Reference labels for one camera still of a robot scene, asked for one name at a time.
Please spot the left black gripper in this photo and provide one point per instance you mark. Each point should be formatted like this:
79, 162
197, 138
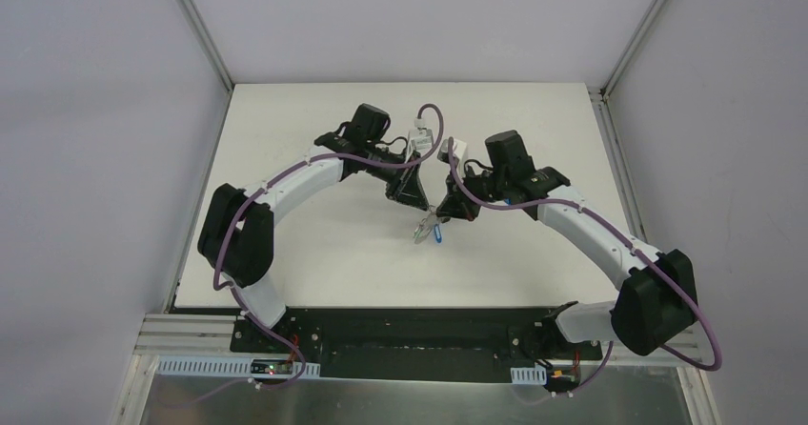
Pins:
401, 186

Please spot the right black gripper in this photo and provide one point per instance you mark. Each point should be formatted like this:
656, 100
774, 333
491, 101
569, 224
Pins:
459, 196

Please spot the keyring with keys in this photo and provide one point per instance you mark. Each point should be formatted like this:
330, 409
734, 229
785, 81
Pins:
432, 221

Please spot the green tagged key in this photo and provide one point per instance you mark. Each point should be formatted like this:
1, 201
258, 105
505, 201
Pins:
421, 234

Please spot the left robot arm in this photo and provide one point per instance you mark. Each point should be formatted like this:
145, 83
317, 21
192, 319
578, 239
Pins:
237, 235

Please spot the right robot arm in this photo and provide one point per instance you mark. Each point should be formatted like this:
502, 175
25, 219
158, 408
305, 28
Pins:
656, 291

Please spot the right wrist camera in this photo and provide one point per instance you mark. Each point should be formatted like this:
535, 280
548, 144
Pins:
453, 149

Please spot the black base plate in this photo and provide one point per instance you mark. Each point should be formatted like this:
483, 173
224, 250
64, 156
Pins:
480, 345

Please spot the aluminium frame rail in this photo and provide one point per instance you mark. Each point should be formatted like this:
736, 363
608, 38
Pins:
185, 334

